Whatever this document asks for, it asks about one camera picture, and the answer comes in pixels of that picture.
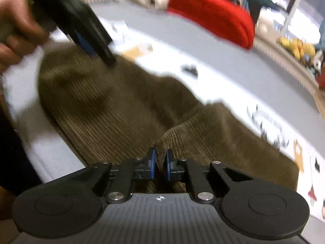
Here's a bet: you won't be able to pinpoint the olive corduroy pants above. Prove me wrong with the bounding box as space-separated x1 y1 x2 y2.
38 43 300 194

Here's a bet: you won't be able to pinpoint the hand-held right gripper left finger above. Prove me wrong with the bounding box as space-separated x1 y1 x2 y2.
88 147 156 204

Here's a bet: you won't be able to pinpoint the white metal frame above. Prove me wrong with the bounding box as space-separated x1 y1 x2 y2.
269 0 309 40

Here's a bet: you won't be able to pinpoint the person's dark clothing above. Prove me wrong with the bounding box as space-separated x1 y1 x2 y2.
0 102 42 196

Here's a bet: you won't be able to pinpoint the folded red blanket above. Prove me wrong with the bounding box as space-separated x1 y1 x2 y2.
167 0 256 50

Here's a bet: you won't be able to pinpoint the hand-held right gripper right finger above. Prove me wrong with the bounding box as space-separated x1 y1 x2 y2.
166 149 253 204

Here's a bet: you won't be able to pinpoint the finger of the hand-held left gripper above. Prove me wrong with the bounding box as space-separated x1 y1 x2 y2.
74 5 118 68
66 29 97 57

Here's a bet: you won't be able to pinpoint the yellow stuffed toy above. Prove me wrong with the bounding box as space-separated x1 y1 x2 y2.
277 37 317 59

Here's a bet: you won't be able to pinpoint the wooden bed frame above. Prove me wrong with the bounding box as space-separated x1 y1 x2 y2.
254 37 325 116

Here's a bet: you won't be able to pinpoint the person's left hand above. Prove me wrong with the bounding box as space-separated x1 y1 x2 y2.
0 0 55 73

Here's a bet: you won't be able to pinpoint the grey white printed bedsheet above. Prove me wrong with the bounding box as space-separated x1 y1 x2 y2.
0 0 325 221

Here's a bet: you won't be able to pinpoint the black white stuffed toy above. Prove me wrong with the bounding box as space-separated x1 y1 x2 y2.
302 52 325 90

